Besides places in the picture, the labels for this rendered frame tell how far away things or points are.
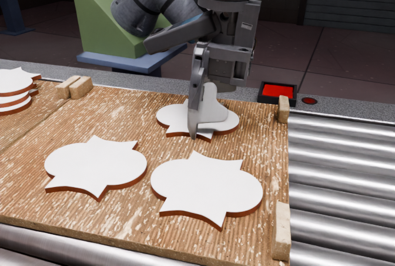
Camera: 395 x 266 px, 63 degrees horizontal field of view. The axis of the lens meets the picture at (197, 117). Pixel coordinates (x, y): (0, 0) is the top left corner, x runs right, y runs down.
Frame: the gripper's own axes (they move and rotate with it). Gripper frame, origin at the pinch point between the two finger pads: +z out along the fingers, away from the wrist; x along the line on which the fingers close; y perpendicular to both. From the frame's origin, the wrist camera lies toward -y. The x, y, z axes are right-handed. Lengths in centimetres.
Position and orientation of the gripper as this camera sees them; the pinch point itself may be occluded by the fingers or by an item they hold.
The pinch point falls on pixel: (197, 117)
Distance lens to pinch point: 54.7
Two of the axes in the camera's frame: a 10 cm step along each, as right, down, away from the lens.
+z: -0.8, 8.5, 5.2
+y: 9.7, 1.9, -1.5
